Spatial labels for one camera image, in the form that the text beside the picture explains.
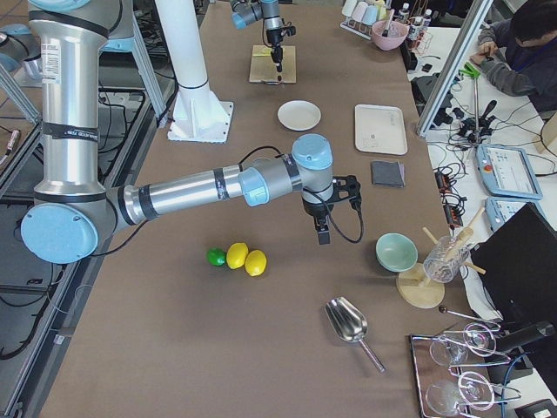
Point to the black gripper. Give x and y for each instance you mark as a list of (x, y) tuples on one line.
[(275, 38), (316, 210)]

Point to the cream round plate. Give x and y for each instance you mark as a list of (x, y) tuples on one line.
[(299, 115)]

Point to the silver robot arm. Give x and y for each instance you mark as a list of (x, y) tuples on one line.
[(74, 214), (245, 13)]

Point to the cream rectangular tray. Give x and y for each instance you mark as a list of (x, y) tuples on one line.
[(380, 129)]

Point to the wine glass rack tray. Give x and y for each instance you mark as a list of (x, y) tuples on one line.
[(450, 372)]

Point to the yellow plastic knife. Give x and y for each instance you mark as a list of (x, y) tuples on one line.
[(261, 55)]

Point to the wooden cutting board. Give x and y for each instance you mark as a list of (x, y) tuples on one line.
[(263, 70)]

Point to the mint green bowl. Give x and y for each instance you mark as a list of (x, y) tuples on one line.
[(396, 253)]

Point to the yellow lemon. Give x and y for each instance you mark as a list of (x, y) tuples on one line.
[(255, 263), (236, 255)]

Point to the grey folded cloth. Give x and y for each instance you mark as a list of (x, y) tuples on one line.
[(388, 173)]

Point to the rack of pastel cups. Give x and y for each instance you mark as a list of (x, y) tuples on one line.
[(360, 16)]

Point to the metal scoop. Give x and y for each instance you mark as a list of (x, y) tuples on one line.
[(351, 326)]

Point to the wooden cup stand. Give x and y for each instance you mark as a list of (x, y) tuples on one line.
[(418, 290)]

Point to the green lime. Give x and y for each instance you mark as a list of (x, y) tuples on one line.
[(216, 256)]

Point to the pink bowl with ice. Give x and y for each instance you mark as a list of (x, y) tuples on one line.
[(396, 35)]

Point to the clear textured glass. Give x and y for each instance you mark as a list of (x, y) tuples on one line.
[(445, 260)]

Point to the blue teach pendant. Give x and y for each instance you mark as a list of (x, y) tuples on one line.
[(500, 209), (506, 171)]

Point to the black monitor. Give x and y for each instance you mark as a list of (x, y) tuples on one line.
[(520, 263)]

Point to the seated person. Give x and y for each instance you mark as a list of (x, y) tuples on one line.
[(518, 55)]

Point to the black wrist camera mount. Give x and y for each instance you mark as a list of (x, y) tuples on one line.
[(346, 188)]

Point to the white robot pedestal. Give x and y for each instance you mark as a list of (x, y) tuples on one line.
[(198, 115)]

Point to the aluminium frame post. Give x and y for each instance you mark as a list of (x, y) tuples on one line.
[(468, 32)]

